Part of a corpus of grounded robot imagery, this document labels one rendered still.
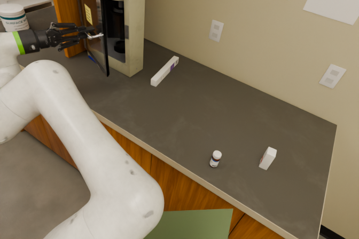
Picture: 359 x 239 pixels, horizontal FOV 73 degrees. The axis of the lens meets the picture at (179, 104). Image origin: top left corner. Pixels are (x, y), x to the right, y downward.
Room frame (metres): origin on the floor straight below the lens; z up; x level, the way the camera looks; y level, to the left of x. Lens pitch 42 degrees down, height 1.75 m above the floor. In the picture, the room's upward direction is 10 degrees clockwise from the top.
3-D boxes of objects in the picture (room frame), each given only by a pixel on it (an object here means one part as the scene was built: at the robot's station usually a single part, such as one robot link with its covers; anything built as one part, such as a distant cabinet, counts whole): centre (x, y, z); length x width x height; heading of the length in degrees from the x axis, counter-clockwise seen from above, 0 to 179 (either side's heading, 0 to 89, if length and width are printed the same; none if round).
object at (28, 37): (0.82, 0.64, 1.20); 0.12 x 0.06 x 0.09; 42
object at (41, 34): (0.88, 0.59, 1.20); 0.09 x 0.07 x 0.08; 132
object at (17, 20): (1.30, 1.06, 1.02); 0.13 x 0.13 x 0.15
